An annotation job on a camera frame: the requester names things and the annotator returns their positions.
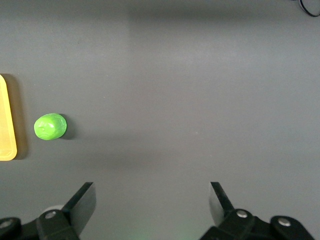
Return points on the green apple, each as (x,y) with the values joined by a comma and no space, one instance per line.
(50,126)

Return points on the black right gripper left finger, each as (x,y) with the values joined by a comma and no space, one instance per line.
(75,212)

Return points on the yellow plastic tray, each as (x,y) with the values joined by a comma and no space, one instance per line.
(6,125)

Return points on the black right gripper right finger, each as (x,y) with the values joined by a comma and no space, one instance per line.
(232,222)

